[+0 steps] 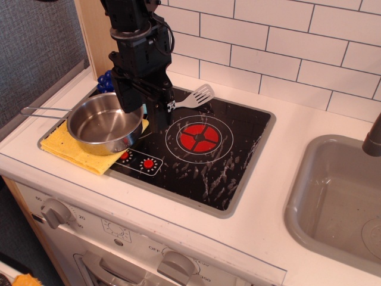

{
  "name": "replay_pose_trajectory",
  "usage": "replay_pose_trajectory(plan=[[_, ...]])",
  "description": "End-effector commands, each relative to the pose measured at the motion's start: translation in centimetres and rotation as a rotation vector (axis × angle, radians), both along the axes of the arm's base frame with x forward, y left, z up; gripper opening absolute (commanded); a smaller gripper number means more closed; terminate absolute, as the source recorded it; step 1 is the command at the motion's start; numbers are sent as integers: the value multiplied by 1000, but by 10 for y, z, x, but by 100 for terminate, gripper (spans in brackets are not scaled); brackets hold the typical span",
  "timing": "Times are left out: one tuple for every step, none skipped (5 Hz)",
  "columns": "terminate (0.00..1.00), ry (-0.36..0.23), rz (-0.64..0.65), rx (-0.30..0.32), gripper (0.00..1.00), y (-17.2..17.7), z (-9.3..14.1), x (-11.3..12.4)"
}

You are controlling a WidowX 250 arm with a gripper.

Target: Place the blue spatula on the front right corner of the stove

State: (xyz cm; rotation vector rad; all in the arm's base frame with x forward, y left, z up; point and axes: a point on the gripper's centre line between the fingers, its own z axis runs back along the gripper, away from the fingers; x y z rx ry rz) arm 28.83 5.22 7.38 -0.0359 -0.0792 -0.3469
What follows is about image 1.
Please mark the black toy stove top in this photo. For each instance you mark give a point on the black toy stove top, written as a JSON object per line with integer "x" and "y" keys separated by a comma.
{"x": 203, "y": 159}

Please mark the stainless steel pot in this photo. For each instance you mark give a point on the stainless steel pot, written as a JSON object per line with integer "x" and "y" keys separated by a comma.
{"x": 100, "y": 125}

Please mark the blue toy grapes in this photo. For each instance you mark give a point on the blue toy grapes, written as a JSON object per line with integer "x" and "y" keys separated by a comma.
{"x": 105, "y": 83}

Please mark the blue handled grey spatula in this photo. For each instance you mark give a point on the blue handled grey spatula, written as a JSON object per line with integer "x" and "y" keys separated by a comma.
{"x": 195, "y": 98}

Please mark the grey oven knob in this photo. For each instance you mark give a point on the grey oven knob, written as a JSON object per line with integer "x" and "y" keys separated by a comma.
{"x": 177, "y": 267}
{"x": 55, "y": 213}

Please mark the grey oven door handle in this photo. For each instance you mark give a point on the grey oven door handle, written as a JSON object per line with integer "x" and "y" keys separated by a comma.
{"x": 115, "y": 271}

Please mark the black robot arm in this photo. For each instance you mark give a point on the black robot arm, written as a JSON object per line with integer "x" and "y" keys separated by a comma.
{"x": 132, "y": 11}

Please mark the grey left oven knob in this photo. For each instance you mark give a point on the grey left oven knob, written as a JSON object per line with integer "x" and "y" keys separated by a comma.
{"x": 55, "y": 213}

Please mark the yellow folded cloth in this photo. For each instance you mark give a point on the yellow folded cloth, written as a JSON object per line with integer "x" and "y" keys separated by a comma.
{"x": 61, "y": 144}

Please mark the grey faucet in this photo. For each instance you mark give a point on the grey faucet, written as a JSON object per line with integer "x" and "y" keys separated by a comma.
{"x": 372, "y": 142}

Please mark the grey right oven knob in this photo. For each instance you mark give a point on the grey right oven knob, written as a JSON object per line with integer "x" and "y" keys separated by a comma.
{"x": 177, "y": 267}

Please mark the orange object bottom left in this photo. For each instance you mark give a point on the orange object bottom left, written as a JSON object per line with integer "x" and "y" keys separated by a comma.
{"x": 26, "y": 280}

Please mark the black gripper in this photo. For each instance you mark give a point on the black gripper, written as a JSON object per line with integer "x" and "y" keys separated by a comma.
{"x": 143, "y": 55}

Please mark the grey sink basin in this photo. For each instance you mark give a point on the grey sink basin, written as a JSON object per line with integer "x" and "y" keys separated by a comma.
{"x": 334, "y": 206}

